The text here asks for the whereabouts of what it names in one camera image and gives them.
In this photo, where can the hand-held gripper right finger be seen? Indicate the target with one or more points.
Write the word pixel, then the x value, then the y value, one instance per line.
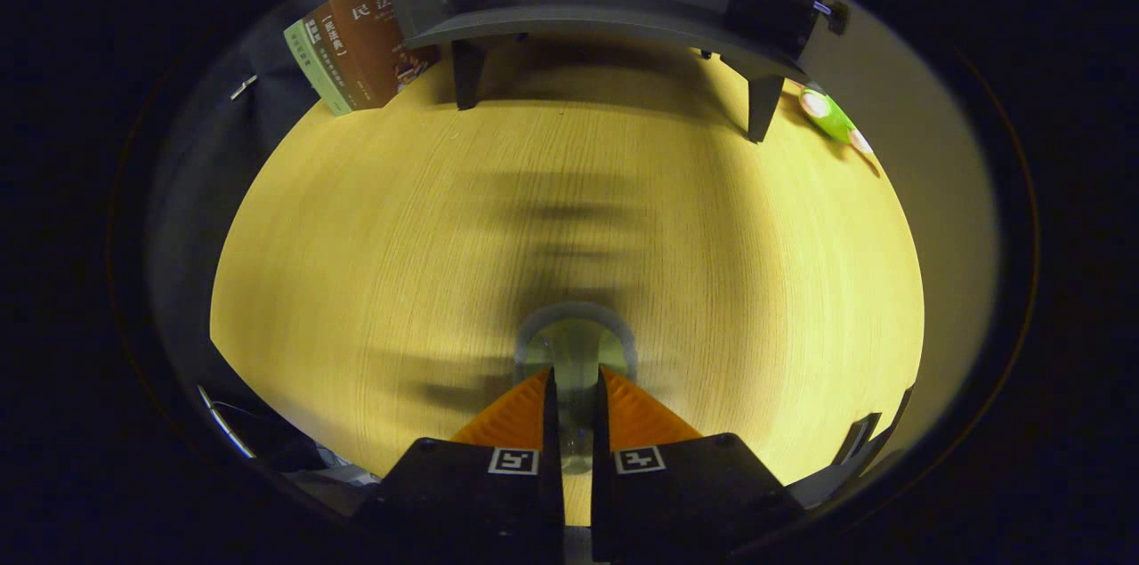
pixel 603 494

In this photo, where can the grey cabinet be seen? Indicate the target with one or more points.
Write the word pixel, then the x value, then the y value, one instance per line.
pixel 578 13

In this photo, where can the green and white plush toy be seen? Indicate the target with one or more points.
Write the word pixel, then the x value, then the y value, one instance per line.
pixel 827 116

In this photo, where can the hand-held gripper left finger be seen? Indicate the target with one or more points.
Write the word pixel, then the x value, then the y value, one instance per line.
pixel 552 494

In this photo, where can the brown book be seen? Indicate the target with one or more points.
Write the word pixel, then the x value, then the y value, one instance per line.
pixel 369 40

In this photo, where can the silver clip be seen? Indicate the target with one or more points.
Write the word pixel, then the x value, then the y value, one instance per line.
pixel 242 86

